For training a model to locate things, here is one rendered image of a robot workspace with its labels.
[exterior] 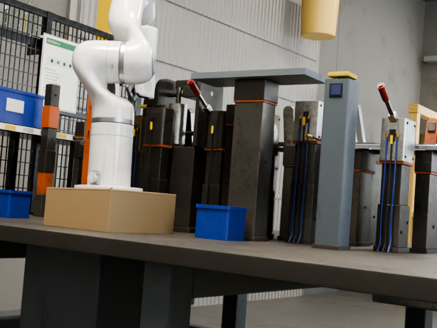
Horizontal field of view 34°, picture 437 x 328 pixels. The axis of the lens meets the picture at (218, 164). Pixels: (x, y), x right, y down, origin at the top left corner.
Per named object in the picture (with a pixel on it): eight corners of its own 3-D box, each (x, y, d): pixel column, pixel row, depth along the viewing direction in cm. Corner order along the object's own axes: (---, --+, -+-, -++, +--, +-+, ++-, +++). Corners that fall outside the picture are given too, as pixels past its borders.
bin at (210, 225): (246, 241, 196) (248, 207, 197) (226, 241, 188) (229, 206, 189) (212, 237, 203) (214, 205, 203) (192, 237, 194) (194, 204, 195)
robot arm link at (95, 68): (131, 123, 199) (136, 37, 200) (63, 120, 199) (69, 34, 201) (136, 128, 211) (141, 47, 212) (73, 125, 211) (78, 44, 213)
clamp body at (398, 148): (409, 254, 199) (417, 122, 201) (395, 254, 189) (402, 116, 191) (384, 251, 203) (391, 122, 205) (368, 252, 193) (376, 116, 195)
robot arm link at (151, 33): (129, 58, 269) (154, 60, 268) (132, 23, 269) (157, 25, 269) (132, 62, 277) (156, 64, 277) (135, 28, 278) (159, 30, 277)
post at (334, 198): (350, 250, 190) (361, 83, 192) (339, 250, 183) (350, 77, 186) (324, 246, 194) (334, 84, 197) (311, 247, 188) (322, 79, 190)
